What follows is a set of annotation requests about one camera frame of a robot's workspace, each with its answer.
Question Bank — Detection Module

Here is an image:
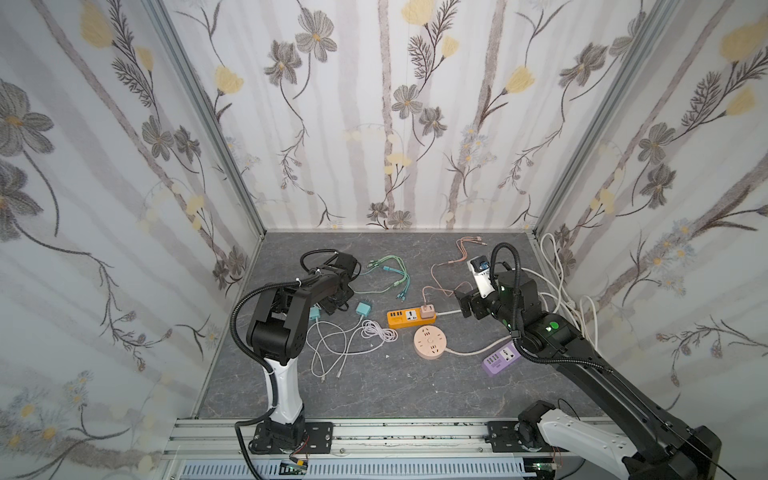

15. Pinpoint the pink multi-head cable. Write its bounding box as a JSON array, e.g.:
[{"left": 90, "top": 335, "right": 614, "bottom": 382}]
[{"left": 421, "top": 235, "right": 488, "bottom": 307}]

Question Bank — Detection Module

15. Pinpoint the pink charger cube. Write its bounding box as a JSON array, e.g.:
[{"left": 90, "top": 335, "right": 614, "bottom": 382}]
[{"left": 419, "top": 304, "right": 437, "bottom": 320}]

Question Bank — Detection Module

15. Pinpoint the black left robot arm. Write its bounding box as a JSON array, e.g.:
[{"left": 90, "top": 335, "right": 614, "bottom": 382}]
[{"left": 229, "top": 249, "right": 361, "bottom": 448}]

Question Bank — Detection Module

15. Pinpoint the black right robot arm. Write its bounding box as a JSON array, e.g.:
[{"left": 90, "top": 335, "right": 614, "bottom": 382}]
[{"left": 457, "top": 267, "right": 722, "bottom": 479}]

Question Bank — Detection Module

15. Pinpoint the purple power strip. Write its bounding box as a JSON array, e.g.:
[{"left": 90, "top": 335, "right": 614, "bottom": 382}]
[{"left": 482, "top": 341, "right": 520, "bottom": 377}]

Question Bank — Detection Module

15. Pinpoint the orange power strip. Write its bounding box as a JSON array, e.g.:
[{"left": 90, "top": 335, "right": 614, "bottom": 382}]
[{"left": 387, "top": 307, "right": 437, "bottom": 330}]

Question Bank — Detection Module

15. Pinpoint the pink round power strip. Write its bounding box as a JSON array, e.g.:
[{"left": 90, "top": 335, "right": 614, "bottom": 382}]
[{"left": 413, "top": 325, "right": 447, "bottom": 360}]

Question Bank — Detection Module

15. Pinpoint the light green multi-head cable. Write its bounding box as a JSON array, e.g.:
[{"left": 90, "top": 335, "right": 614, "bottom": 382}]
[{"left": 353, "top": 254, "right": 412, "bottom": 301}]

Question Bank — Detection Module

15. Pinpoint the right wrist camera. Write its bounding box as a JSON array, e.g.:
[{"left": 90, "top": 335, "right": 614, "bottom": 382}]
[{"left": 467, "top": 255, "right": 494, "bottom": 298}]

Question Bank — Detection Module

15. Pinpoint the white power cord bundle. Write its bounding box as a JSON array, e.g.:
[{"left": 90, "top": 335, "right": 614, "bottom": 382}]
[{"left": 435, "top": 232, "right": 601, "bottom": 355}]

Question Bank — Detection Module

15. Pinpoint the teal multi-head cable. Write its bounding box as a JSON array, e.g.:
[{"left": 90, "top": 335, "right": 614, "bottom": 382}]
[{"left": 383, "top": 263, "right": 412, "bottom": 304}]

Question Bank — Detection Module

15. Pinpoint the white charging cable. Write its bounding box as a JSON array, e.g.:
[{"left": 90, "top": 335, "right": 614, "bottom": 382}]
[{"left": 304, "top": 316, "right": 400, "bottom": 382}]

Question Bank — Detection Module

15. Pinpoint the pink round strip cord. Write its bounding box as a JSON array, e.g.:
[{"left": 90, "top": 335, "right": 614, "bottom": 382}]
[{"left": 446, "top": 334, "right": 511, "bottom": 358}]

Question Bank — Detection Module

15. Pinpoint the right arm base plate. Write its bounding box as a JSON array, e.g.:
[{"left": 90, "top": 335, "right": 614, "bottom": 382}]
[{"left": 485, "top": 420, "right": 556, "bottom": 453}]

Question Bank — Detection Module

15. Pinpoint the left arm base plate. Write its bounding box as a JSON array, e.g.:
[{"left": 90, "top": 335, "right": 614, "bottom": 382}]
[{"left": 248, "top": 420, "right": 334, "bottom": 455}]

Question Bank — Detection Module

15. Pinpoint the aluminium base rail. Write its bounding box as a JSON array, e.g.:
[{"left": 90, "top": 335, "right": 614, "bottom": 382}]
[{"left": 154, "top": 417, "right": 619, "bottom": 479}]

